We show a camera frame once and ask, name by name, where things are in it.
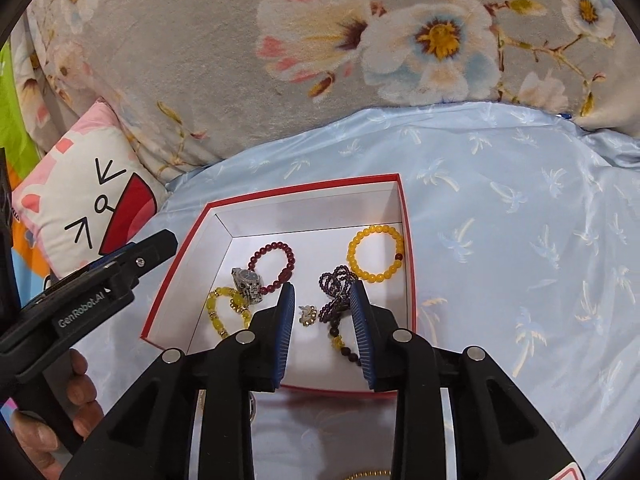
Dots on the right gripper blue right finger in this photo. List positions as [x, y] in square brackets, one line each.
[498, 434]

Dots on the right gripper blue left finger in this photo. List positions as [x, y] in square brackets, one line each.
[147, 434]

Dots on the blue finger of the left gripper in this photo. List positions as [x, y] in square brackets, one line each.
[108, 260]
[148, 255]

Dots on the silver wrist watch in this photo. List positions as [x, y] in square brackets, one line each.
[249, 284]

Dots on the rose gold bangle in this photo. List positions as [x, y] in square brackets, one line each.
[369, 474]

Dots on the small flower brooch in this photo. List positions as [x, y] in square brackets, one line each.
[308, 315]

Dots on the person's left hand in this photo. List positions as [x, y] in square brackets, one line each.
[49, 420]

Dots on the red cardboard box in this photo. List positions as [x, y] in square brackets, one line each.
[291, 236]

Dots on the pink cat face pillow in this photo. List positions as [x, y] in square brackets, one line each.
[89, 196]

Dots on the colourful cartoon bedding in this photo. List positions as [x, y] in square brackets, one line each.
[30, 269]

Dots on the floral grey blanket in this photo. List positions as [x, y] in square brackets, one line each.
[197, 81]

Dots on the light blue palm bedsheet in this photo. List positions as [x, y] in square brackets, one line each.
[526, 232]

